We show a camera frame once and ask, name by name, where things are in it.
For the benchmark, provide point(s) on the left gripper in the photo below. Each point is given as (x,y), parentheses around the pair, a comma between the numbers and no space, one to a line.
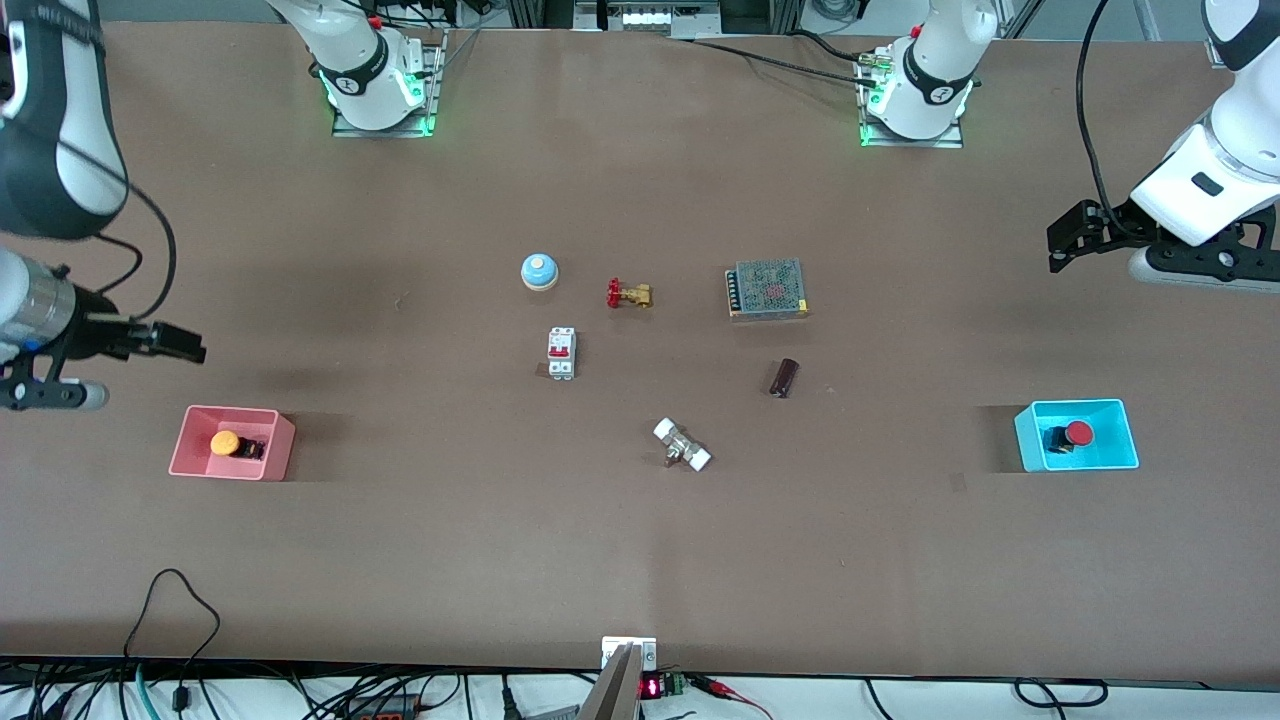
(1116,222)

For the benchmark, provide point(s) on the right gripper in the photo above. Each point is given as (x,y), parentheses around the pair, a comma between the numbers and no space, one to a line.
(96,332)

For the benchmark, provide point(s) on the yellow push button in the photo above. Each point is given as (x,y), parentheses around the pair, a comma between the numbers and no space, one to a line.
(224,442)

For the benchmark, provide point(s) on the red push button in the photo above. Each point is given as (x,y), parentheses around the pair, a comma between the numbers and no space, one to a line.
(1079,433)

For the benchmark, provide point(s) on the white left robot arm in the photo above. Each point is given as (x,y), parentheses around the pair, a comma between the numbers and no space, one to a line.
(930,100)

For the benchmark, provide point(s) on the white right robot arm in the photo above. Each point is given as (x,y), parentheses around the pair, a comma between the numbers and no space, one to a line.
(365,95)

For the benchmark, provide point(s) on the pink plastic bin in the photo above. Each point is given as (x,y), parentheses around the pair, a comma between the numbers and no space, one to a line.
(190,462)

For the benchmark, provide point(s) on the cyan plastic bin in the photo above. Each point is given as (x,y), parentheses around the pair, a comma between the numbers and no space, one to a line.
(1110,450)

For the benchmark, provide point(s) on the metal mesh power supply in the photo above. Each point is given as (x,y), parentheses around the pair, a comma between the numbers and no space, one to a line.
(768,288)

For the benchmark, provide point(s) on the dark brown cylindrical capacitor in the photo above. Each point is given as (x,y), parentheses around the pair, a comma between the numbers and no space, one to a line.
(784,378)

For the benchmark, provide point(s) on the blue call bell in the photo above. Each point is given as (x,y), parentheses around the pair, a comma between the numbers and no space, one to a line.
(539,270)

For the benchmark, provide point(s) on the white red circuit breaker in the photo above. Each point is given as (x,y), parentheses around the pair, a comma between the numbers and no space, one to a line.
(561,352)

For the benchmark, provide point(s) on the metal fitting with white ends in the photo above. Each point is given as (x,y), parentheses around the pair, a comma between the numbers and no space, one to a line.
(682,445)

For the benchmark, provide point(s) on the white device with slots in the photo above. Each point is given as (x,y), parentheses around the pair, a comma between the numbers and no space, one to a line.
(660,18)

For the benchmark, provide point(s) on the red clip lead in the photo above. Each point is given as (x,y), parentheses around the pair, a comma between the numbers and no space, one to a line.
(715,686)

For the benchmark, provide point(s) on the red digit display module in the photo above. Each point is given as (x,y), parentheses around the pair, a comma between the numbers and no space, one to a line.
(652,687)

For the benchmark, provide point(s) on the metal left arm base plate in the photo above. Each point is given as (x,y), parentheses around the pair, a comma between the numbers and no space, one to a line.
(950,140)

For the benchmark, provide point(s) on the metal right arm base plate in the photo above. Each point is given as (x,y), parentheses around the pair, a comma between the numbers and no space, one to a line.
(425,110)

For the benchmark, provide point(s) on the white metal bracket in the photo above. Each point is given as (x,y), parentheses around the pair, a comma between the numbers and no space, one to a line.
(612,648)

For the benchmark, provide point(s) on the grey camera mount bar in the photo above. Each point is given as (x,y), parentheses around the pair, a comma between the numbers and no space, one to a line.
(615,695)

